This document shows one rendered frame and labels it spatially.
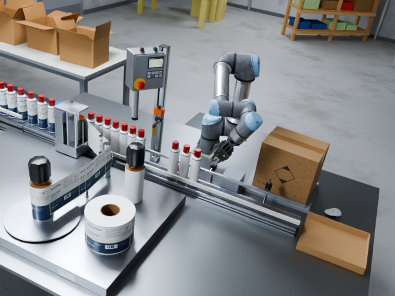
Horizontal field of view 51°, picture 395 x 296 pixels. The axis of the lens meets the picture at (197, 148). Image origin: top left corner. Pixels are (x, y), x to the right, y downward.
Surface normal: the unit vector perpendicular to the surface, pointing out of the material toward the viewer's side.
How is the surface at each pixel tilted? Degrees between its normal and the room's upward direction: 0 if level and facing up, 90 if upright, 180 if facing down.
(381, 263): 0
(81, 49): 90
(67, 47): 90
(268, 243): 0
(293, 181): 90
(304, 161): 90
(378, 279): 0
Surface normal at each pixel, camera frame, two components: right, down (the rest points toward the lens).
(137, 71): 0.51, 0.49
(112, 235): 0.31, 0.52
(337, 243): 0.12, -0.85
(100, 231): -0.18, 0.48
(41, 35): -0.40, 0.43
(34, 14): 0.90, 0.08
